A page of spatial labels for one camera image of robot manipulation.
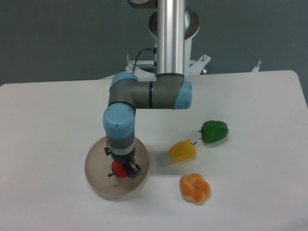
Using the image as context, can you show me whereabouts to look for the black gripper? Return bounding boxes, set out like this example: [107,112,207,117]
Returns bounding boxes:
[104,147,141,179]

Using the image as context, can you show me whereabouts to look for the red toy pepper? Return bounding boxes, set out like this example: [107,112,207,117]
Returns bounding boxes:
[108,161,129,178]

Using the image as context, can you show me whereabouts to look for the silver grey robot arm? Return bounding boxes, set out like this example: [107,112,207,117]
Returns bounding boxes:
[103,0,192,179]

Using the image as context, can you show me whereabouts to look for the beige round plate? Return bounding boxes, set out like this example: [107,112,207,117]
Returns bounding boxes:
[85,137,150,201]

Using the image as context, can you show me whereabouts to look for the yellow toy pepper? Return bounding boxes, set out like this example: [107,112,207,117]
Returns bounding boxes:
[168,139,197,163]

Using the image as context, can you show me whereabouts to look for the green toy pepper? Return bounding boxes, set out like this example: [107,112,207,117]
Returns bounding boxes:
[199,120,229,143]

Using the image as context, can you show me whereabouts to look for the orange knotted bread roll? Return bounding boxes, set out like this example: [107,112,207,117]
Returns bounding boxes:
[179,173,211,205]

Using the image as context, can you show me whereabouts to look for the black cable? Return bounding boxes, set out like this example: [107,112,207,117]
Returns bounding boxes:
[131,48,158,78]

